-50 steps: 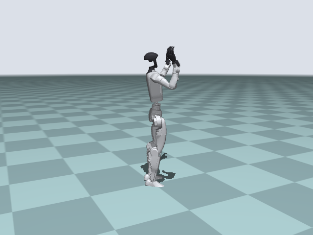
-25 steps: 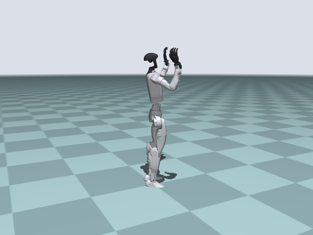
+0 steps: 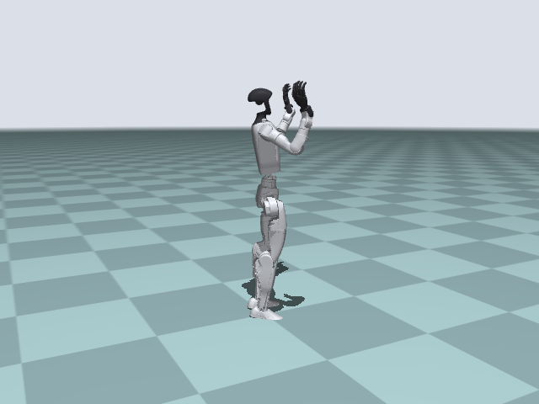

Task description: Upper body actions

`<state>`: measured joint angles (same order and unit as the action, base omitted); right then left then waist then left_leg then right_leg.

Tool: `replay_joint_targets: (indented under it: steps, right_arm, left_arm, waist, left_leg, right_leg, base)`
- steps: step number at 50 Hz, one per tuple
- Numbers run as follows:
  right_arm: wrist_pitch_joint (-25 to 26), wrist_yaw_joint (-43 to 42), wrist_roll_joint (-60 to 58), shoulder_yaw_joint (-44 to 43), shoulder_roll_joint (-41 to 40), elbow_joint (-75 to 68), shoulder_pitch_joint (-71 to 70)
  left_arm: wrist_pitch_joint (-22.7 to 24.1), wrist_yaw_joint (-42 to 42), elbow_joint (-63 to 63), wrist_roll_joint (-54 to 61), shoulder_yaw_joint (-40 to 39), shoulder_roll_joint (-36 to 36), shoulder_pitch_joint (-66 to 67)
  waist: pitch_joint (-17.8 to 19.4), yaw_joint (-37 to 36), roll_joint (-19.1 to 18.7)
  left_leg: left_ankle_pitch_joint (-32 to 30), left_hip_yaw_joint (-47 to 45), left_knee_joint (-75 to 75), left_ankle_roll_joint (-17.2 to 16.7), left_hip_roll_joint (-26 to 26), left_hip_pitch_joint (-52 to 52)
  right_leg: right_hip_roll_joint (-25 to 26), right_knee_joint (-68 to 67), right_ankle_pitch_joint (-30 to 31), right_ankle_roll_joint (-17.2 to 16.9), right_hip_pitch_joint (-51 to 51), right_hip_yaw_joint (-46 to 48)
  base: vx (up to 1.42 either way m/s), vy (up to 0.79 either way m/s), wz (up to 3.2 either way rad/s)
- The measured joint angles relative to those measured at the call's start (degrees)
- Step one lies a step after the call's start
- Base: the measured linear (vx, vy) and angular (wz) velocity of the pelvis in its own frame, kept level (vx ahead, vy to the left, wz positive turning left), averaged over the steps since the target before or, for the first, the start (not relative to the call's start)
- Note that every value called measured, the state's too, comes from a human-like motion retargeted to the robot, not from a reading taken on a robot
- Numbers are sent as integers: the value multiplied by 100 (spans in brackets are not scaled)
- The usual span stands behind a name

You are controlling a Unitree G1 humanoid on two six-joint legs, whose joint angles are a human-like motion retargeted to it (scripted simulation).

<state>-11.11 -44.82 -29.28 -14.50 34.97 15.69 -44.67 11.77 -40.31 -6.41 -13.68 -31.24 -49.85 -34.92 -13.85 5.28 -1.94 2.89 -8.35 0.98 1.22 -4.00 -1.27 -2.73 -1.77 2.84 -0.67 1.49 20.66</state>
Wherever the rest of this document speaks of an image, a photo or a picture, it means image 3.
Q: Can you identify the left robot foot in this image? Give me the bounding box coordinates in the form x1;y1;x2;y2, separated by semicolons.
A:
248;297;280;309

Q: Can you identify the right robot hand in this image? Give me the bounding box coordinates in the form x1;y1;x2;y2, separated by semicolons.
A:
292;81;313;117

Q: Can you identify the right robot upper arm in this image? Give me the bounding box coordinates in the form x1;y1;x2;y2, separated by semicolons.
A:
258;124;304;155

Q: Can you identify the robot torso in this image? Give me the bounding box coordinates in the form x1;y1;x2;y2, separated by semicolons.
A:
251;119;280;206

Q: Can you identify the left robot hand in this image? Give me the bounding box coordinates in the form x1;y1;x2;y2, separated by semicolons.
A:
282;83;293;114

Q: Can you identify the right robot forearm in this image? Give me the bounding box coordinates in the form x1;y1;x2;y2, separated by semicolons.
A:
290;111;314;152

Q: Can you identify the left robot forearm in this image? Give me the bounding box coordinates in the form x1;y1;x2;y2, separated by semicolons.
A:
276;107;296;134

